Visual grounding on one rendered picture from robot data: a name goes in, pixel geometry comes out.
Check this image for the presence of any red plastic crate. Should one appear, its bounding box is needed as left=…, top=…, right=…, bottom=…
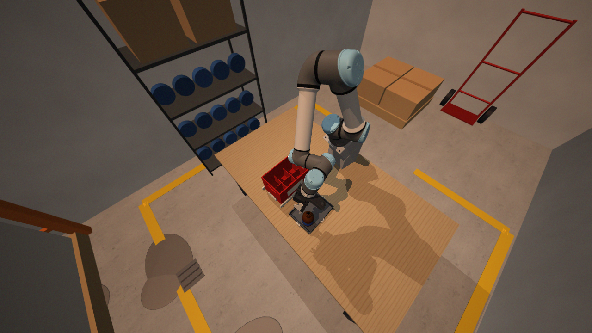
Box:
left=261, top=156, right=309, bottom=204

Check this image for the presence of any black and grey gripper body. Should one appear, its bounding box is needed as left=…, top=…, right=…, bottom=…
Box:
left=293, top=183, right=311, bottom=205

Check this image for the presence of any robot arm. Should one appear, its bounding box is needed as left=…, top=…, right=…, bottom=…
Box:
left=288, top=49, right=370, bottom=210

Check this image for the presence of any brown bottle with blue label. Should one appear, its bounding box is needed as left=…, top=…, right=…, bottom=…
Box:
left=302, top=211, right=314, bottom=227

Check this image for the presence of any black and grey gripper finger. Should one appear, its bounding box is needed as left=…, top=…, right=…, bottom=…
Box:
left=294, top=203, right=306, bottom=214

